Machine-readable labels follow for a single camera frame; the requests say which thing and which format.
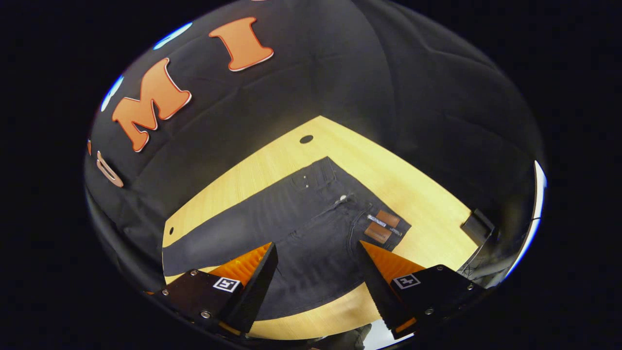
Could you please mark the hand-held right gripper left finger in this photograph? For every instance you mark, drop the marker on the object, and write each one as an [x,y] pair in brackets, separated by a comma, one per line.
[255,287]

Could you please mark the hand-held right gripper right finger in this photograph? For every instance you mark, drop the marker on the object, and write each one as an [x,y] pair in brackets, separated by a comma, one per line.
[376,287]

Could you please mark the dark grey jeans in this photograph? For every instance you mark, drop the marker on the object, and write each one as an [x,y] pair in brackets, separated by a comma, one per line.
[301,218]

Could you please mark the small black box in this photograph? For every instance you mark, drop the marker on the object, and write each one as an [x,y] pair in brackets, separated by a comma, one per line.
[478,226]

